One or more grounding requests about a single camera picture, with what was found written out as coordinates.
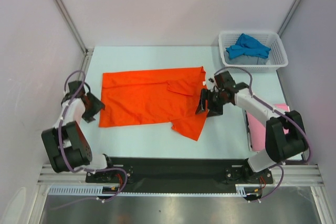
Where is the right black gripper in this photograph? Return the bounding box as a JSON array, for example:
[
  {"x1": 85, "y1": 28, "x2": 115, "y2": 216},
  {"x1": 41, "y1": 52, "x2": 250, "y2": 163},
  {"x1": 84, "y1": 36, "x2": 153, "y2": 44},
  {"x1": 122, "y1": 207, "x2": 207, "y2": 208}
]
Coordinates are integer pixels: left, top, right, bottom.
[{"x1": 195, "y1": 88, "x2": 229, "y2": 118}]

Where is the orange t shirt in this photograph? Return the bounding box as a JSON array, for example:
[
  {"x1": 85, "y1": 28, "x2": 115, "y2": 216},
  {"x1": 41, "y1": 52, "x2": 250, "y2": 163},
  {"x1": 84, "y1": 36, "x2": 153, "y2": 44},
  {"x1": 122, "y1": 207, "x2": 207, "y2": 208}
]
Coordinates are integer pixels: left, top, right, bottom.
[{"x1": 99, "y1": 67, "x2": 207, "y2": 141}]

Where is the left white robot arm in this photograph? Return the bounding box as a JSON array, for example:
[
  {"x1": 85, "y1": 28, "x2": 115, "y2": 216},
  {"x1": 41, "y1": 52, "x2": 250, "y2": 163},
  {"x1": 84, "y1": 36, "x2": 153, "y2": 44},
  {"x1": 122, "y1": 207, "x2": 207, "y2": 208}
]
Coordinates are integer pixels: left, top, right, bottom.
[{"x1": 41, "y1": 81, "x2": 116, "y2": 182}]

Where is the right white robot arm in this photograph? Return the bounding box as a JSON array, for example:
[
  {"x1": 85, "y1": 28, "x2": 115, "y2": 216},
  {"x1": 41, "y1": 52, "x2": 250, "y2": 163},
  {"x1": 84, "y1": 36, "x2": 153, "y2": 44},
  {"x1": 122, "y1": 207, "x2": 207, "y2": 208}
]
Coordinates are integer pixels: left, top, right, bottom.
[{"x1": 195, "y1": 71, "x2": 309, "y2": 183}]

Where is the pink folded t shirt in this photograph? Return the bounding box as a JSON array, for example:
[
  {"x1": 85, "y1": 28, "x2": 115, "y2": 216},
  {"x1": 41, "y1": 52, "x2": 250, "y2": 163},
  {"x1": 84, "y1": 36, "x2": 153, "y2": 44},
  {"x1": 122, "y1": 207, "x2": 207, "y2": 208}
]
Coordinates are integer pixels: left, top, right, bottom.
[{"x1": 245, "y1": 103, "x2": 301, "y2": 152}]

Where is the grey t shirt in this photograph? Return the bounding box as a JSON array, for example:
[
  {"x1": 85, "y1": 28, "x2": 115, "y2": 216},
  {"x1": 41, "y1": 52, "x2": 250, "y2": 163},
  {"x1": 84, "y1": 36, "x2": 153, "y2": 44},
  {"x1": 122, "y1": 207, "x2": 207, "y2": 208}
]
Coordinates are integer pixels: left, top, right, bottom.
[{"x1": 224, "y1": 53, "x2": 269, "y2": 65}]

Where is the blue t shirt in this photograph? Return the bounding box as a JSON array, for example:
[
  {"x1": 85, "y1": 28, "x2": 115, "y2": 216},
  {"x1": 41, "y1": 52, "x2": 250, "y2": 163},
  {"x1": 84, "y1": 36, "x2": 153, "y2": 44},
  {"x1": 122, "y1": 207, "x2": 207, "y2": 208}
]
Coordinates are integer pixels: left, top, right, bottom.
[{"x1": 226, "y1": 34, "x2": 271, "y2": 59}]

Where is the white plastic basket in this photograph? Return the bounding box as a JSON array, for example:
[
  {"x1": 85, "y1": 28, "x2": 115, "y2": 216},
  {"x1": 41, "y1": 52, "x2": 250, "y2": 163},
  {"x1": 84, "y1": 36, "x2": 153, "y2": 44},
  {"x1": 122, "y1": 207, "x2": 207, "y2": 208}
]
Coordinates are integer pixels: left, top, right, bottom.
[{"x1": 218, "y1": 30, "x2": 288, "y2": 72}]

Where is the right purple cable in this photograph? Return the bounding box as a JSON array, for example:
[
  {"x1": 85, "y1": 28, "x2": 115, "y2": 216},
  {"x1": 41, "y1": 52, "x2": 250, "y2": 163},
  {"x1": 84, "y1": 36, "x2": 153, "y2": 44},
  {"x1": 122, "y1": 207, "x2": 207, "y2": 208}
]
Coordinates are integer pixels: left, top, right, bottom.
[{"x1": 214, "y1": 66, "x2": 313, "y2": 201}]

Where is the purple cable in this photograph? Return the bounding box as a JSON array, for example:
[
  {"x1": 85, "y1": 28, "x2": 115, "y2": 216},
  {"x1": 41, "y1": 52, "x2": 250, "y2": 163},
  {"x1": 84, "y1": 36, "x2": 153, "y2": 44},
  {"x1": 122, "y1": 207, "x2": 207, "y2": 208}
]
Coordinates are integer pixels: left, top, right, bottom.
[
  {"x1": 214, "y1": 66, "x2": 313, "y2": 201},
  {"x1": 49, "y1": 70, "x2": 129, "y2": 210}
]

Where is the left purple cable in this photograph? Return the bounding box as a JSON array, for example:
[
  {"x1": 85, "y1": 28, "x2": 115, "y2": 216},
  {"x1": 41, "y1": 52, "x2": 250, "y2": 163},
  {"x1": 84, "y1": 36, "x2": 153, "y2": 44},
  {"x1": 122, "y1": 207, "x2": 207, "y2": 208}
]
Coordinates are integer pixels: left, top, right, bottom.
[{"x1": 49, "y1": 70, "x2": 129, "y2": 210}]

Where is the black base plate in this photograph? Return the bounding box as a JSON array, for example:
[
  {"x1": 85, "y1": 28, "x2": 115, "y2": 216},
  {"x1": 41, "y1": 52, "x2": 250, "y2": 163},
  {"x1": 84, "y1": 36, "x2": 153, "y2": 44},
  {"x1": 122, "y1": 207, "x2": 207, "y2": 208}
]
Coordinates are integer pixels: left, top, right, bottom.
[{"x1": 85, "y1": 157, "x2": 274, "y2": 195}]

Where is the white cable duct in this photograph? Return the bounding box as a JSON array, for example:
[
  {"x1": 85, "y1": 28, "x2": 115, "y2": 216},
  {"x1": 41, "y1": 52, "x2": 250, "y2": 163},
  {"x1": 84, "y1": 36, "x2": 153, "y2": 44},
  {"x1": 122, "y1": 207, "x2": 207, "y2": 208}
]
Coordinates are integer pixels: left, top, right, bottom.
[{"x1": 47, "y1": 183, "x2": 263, "y2": 198}]

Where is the left corner aluminium post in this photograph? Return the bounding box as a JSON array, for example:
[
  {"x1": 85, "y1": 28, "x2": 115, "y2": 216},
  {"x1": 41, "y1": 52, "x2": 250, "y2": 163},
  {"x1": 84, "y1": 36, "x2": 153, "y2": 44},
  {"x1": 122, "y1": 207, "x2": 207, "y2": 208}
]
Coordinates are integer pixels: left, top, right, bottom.
[{"x1": 53, "y1": 0, "x2": 88, "y2": 56}]

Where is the corner aluminium post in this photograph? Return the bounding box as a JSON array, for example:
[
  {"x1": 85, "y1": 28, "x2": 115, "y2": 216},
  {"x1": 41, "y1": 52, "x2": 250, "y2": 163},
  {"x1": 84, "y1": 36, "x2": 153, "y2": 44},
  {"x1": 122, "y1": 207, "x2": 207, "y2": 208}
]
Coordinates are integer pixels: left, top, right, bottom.
[
  {"x1": 53, "y1": 0, "x2": 88, "y2": 56},
  {"x1": 277, "y1": 0, "x2": 303, "y2": 37}
]

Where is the right corner aluminium post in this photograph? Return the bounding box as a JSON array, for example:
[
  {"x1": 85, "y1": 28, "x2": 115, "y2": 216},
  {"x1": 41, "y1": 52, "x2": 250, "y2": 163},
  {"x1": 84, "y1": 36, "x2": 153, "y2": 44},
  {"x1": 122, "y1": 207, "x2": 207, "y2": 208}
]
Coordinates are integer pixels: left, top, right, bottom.
[{"x1": 277, "y1": 0, "x2": 303, "y2": 37}]

